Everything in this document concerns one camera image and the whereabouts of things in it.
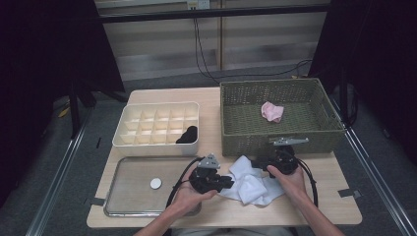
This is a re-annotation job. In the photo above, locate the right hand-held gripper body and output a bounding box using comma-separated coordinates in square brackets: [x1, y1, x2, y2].
[267, 137, 310, 175]

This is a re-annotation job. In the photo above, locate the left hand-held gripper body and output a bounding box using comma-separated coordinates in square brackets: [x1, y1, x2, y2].
[189, 152, 221, 195]

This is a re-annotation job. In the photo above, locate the black sock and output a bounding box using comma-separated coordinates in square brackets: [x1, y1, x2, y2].
[183, 125, 199, 139]
[175, 125, 199, 145]

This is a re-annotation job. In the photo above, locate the cream divided storage box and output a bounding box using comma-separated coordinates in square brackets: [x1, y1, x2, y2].
[111, 101, 201, 157]

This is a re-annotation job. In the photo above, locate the green woven basket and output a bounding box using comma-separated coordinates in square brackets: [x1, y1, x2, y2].
[219, 77, 346, 157]

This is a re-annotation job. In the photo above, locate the clear plastic lid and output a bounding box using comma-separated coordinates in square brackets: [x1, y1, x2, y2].
[103, 155, 204, 218]

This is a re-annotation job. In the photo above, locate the person's right hand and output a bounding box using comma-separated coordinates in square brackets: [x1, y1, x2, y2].
[266, 164, 309, 206]

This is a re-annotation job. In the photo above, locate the person's left hand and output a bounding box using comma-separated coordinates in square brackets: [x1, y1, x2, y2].
[170, 171, 218, 219]

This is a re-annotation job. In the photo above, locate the pink sock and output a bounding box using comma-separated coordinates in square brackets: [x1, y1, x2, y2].
[261, 101, 285, 124]

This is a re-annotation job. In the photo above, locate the black metal stand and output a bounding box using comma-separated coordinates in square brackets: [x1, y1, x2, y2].
[338, 75, 358, 127]
[67, 78, 129, 139]

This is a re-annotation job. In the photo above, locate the black curtain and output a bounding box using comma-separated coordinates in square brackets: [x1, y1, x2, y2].
[308, 0, 417, 165]
[0, 0, 126, 207]

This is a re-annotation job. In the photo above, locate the black horizontal bar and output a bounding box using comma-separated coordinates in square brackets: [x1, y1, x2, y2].
[97, 3, 332, 24]

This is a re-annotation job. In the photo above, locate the right hand-held gripper cable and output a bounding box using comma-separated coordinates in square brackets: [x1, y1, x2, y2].
[293, 156, 320, 208]

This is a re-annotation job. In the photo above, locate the metal floor rail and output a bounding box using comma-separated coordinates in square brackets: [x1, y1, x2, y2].
[328, 96, 417, 236]
[26, 107, 96, 236]

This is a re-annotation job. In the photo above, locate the black wall cable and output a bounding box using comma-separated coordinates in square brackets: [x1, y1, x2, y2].
[193, 18, 314, 86]

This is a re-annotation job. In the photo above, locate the white wall socket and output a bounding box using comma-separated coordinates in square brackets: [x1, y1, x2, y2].
[186, 0, 210, 10]

